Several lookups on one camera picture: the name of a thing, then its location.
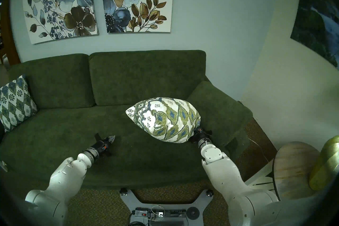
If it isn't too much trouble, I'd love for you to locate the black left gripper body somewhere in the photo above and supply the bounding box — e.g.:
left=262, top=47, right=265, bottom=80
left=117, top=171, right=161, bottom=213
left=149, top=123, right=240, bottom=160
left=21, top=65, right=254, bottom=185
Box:
left=93, top=133, right=113, bottom=157

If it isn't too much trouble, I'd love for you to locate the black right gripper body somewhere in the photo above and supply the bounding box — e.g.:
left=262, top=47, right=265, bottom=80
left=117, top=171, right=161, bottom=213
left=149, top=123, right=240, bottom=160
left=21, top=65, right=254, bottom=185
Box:
left=189, top=127, right=213, bottom=145

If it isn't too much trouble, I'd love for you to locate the green white patterned cushion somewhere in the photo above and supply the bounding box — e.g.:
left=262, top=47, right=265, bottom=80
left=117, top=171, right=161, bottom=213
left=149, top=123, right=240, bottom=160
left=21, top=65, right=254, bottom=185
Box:
left=0, top=75, right=38, bottom=133
left=125, top=97, right=202, bottom=144

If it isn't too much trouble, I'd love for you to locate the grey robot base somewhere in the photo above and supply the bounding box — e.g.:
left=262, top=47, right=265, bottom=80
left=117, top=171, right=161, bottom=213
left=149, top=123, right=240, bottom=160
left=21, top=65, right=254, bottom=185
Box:
left=119, top=188, right=215, bottom=226

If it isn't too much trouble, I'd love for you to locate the dark green fabric sofa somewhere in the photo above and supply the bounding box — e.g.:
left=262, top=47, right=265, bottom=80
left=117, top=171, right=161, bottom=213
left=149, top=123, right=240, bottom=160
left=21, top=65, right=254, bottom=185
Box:
left=0, top=50, right=253, bottom=190

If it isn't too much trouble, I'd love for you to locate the white slatted wooden chair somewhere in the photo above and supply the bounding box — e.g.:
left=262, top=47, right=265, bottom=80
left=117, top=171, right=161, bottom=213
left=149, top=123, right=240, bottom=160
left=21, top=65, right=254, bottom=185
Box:
left=245, top=161, right=278, bottom=197

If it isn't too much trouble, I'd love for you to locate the black round disc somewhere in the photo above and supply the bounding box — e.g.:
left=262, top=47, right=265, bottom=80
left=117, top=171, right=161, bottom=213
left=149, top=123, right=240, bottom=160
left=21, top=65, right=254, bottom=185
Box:
left=186, top=207, right=200, bottom=220

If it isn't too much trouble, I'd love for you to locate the black power strip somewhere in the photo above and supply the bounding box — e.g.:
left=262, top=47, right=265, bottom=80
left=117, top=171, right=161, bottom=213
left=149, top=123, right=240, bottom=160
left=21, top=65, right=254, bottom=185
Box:
left=135, top=207, right=187, bottom=218

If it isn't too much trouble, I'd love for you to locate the round wooden side table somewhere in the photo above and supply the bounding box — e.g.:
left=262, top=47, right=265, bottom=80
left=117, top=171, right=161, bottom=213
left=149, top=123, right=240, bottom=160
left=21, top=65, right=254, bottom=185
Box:
left=273, top=142, right=322, bottom=199

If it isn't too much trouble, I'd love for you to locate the gold ceramic vase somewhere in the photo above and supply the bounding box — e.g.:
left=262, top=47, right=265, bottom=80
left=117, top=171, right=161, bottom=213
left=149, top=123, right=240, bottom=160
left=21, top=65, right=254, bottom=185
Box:
left=309, top=135, right=339, bottom=191

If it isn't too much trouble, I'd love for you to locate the floral canvas with dark flower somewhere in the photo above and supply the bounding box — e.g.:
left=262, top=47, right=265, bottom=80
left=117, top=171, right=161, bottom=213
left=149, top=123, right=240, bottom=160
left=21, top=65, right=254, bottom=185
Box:
left=23, top=0, right=99, bottom=44

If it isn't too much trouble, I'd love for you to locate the waterfall landscape poster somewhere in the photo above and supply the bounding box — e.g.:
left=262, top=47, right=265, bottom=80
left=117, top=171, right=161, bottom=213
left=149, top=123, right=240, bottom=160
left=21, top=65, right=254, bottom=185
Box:
left=291, top=0, right=339, bottom=68

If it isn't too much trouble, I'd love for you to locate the white floor cable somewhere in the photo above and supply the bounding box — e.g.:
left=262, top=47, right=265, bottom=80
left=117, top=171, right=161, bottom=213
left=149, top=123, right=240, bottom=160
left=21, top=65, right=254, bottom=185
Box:
left=253, top=141, right=273, bottom=161

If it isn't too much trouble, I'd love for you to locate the thin white cable loop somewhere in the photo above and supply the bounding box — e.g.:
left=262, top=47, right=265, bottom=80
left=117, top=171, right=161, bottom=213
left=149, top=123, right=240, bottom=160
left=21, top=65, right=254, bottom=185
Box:
left=150, top=206, right=166, bottom=221

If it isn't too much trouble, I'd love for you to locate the black cable bundle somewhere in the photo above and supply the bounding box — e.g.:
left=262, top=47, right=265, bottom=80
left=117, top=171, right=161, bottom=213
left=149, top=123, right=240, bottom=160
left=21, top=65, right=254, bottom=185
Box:
left=128, top=212, right=146, bottom=226

